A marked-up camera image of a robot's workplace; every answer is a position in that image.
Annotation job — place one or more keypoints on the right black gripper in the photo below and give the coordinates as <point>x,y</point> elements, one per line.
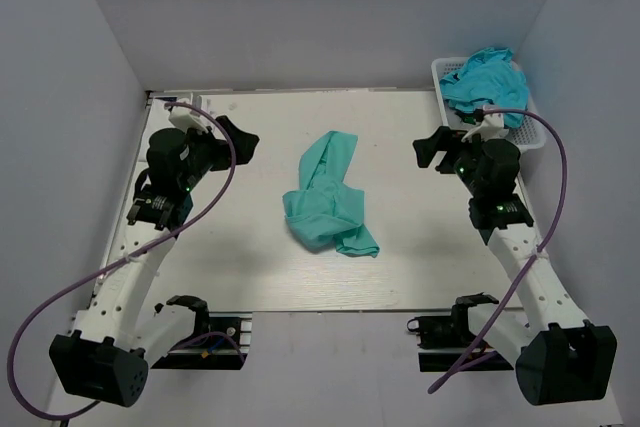
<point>440,141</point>

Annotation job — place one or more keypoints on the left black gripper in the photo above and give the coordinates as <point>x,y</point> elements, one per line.
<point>221,147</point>

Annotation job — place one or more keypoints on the teal green t shirt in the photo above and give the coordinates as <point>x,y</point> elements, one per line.
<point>323,211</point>

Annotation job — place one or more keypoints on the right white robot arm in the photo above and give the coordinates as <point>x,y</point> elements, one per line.
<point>558,354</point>

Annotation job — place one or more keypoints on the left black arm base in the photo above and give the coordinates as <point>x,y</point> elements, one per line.
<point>220,342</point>

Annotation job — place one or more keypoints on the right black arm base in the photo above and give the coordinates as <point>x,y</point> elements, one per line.
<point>443,337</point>

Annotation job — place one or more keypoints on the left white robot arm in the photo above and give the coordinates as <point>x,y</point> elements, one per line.
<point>108,354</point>

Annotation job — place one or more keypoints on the blue t shirt in basket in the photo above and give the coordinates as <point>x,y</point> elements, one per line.
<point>487,77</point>

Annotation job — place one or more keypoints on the white plastic basket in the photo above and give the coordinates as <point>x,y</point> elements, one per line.
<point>531,135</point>

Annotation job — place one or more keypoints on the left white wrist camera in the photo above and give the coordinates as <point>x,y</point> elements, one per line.
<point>184,118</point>

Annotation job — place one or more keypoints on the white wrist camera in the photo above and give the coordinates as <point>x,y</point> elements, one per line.
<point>184,118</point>
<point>489,125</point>

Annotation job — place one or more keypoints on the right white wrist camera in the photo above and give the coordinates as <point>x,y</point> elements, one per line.
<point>489,125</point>

